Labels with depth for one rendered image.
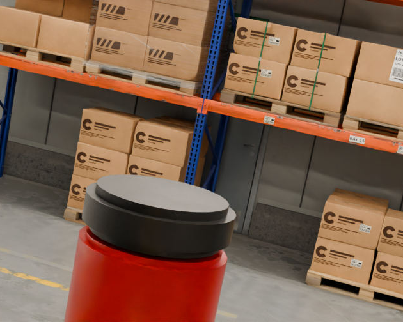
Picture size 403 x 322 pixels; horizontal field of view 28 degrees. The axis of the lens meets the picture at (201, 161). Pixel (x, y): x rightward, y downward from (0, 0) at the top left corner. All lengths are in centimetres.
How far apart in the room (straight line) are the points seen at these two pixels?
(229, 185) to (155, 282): 921
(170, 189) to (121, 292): 4
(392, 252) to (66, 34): 401
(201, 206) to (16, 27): 868
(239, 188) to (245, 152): 43
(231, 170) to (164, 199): 917
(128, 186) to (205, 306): 5
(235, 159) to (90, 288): 914
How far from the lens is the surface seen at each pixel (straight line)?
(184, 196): 26
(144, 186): 27
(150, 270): 24
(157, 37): 822
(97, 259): 25
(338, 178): 927
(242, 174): 939
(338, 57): 789
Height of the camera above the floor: 240
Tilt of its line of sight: 10 degrees down
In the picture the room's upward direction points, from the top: 11 degrees clockwise
